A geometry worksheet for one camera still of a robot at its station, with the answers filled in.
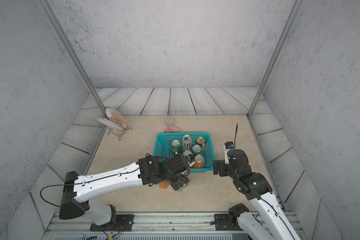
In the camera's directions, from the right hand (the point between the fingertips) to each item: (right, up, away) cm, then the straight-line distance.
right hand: (224, 161), depth 73 cm
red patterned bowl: (-28, +14, +35) cm, 47 cm away
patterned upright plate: (-68, +24, +32) cm, 79 cm away
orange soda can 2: (-18, +2, +14) cm, 22 cm away
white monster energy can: (-18, +8, +16) cm, 25 cm away
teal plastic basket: (-33, +4, +27) cm, 43 cm away
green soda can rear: (-24, +6, +18) cm, 31 cm away
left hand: (-19, -8, -4) cm, 21 cm away
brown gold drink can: (-9, +8, +19) cm, 23 cm away
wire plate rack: (-65, +13, +30) cm, 73 cm away
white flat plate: (-65, +18, +20) cm, 70 cm away
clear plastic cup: (-30, +21, +40) cm, 54 cm away
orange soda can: (-18, -7, -11) cm, 22 cm away
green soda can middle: (-12, +3, +15) cm, 19 cm away
